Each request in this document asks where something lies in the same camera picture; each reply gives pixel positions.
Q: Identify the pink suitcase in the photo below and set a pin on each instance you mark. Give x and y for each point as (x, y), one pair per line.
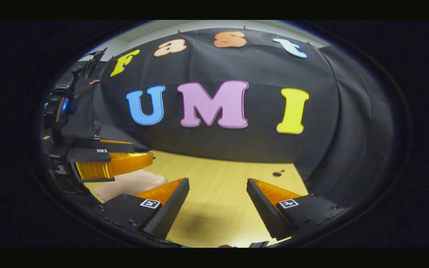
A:
(132, 184)

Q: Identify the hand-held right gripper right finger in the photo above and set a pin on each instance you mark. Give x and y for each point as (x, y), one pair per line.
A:
(264, 210)

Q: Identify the black backdrop cloth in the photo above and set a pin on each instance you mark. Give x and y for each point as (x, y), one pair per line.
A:
(259, 67)

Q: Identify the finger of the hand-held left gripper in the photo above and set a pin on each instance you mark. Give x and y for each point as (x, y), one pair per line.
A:
(125, 162)
(114, 146)

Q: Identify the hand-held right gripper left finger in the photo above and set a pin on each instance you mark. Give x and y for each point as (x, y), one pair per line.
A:
(171, 212)

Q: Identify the red cloth clip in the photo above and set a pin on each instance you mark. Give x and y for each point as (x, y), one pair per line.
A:
(94, 81)

